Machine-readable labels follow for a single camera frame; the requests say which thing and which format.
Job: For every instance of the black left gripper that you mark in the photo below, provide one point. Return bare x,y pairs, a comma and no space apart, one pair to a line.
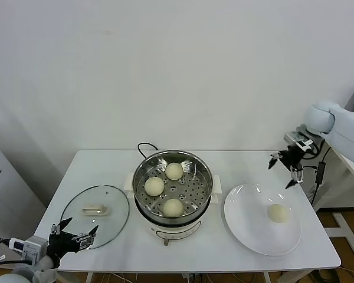
62,243

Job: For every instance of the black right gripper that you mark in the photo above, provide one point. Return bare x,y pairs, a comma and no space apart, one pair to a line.
290,159

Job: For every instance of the round glass pot lid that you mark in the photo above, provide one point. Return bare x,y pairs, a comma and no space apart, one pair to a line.
76,212

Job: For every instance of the white steamed baozi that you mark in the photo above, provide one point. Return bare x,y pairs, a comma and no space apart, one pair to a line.
173,207
174,171
154,186
278,213

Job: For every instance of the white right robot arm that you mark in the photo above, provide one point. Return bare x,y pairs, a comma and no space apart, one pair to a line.
345,126

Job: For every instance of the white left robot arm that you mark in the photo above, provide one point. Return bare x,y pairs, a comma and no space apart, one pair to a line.
44,263

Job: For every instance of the perforated steel steamer basket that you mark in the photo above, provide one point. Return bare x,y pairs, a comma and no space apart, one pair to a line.
194,188

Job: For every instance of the white table leg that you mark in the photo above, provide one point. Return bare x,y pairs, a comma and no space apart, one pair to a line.
267,277
88,277

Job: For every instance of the large white plate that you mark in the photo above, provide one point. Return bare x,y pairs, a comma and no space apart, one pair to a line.
247,218

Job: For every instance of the white side desk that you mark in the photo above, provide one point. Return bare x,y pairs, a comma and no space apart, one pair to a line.
352,168

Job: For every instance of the white cabinet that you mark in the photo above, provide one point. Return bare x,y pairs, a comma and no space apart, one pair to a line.
6,191

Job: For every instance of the white electric cooker pot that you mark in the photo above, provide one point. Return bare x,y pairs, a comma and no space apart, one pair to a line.
177,228

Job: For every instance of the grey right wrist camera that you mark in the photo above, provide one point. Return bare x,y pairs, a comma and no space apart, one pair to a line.
295,138

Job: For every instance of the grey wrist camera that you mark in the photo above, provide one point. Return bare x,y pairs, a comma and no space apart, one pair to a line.
32,247
295,138

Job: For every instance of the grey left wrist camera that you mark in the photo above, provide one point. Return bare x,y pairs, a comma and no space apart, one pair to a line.
32,247

